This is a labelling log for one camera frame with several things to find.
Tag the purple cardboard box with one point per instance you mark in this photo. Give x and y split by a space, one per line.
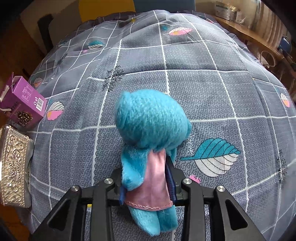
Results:
21 102

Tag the white bucket on desk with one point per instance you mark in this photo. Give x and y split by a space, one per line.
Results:
222 10

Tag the ornate gold tissue box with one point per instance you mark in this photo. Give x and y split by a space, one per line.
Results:
16 153

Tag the blue plush doll pink dress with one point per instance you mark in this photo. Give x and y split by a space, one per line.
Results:
152 125

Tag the wooden desk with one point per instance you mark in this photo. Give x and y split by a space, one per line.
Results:
269 56

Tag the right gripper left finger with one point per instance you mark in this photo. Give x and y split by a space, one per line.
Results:
122 195

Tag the grey checked bed quilt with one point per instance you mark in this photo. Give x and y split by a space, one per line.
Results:
243 119

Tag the grey yellow blue headboard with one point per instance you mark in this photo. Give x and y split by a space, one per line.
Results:
81 11

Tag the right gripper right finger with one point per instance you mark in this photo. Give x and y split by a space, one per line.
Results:
174 177

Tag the blue folding chair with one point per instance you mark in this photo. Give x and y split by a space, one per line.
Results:
285 45

